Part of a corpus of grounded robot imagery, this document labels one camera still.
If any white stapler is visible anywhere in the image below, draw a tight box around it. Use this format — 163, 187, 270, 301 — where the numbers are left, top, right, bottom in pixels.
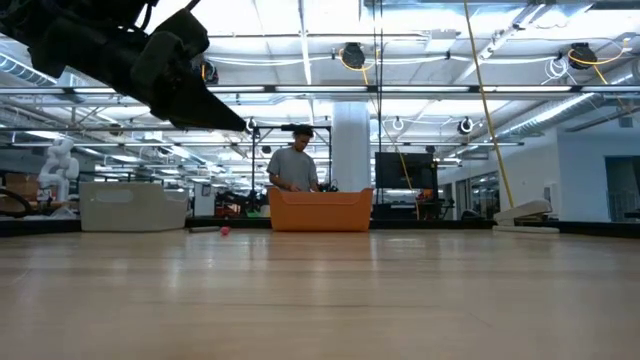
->
492, 198, 561, 236

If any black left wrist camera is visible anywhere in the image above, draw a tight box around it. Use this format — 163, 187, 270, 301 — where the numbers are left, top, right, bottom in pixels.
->
130, 9, 211, 81

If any yellow hanging cable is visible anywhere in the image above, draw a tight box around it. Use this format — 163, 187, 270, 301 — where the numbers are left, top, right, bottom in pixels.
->
462, 0, 516, 210

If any white cabinet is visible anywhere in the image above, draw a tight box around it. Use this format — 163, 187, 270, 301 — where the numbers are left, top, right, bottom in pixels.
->
192, 182, 217, 218

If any black camera rig frame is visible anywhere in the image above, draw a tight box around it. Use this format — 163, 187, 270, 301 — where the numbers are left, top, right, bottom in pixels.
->
249, 123, 333, 194

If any person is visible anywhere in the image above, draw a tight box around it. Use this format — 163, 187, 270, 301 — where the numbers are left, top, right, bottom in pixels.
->
266, 124, 322, 194

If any white round pillar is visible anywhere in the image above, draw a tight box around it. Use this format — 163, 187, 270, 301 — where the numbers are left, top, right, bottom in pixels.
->
331, 101, 372, 194

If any black ceiling cable reel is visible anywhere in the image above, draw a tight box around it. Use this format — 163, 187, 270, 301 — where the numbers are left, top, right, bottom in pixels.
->
568, 41, 600, 70
199, 58, 220, 86
341, 41, 367, 70

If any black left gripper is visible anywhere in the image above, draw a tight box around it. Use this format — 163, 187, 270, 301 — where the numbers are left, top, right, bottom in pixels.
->
49, 29, 247, 132

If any orange plastic bin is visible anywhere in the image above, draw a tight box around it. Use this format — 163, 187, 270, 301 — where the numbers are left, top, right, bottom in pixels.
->
267, 186, 375, 233

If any light grey plastic bin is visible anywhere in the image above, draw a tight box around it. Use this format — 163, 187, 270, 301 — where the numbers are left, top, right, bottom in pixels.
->
78, 181, 190, 233

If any black monitor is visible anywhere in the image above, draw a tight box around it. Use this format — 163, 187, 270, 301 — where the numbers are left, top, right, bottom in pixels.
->
374, 151, 439, 191

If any black aluminium table frame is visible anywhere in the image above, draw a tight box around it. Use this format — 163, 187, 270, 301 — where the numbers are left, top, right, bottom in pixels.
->
0, 217, 640, 239

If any silver ventilation duct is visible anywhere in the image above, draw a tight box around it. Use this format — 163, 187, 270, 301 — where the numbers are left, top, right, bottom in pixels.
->
492, 92, 640, 141

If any brown cardboard box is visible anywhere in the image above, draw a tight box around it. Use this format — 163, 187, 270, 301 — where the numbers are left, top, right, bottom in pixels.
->
3, 173, 41, 221

